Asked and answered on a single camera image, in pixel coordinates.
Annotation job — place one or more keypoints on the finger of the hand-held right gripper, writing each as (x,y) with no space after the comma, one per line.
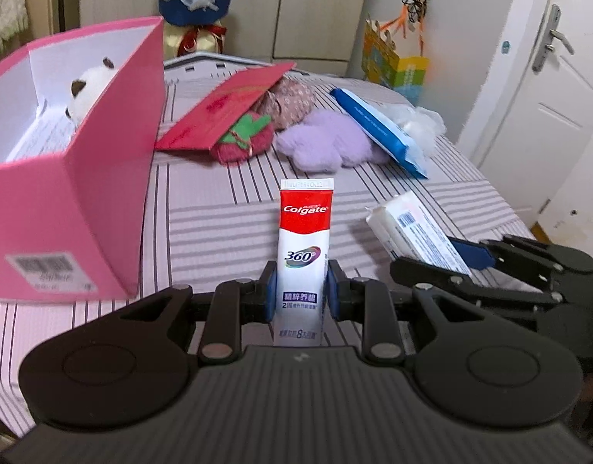
(470,253)
(422,273)

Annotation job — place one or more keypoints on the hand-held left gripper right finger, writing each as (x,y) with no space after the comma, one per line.
(331,295)

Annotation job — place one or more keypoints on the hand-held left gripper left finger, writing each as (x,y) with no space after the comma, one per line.
(269,296)

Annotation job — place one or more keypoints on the white tissue pack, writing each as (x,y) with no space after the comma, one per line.
(412,232)

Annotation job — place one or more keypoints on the red and white toothpaste tube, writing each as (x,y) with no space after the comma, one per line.
(303,251)

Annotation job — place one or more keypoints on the red paper packet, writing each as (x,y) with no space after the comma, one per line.
(214,111)

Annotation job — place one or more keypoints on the pink cardboard box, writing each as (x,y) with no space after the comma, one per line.
(84,193)

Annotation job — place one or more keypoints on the striped bed sheet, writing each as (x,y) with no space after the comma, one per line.
(214,222)

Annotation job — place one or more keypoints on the white crumpled plastic bag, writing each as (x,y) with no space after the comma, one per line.
(422,123)

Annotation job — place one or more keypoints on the white door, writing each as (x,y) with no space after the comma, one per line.
(543,121)

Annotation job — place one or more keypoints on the purple plush toy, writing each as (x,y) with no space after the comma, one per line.
(325,142)

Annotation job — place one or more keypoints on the blue wet wipes pack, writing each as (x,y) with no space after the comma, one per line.
(374,125)

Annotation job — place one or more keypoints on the strawberry plush toy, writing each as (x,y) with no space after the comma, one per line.
(246,140)

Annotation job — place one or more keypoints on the pink floral fabric pouch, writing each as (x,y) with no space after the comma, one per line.
(290,101)

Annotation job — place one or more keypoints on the colourful paper gift bag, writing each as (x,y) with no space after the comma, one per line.
(398,70)

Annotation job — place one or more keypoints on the round blue sticker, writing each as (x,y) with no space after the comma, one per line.
(505,47)

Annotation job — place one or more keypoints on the panda plush toy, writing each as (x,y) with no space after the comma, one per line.
(91,88)

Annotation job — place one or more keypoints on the printed paper sheet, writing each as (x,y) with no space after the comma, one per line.
(45,133)

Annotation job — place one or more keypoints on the beige wardrobe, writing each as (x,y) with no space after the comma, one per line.
(306,9)

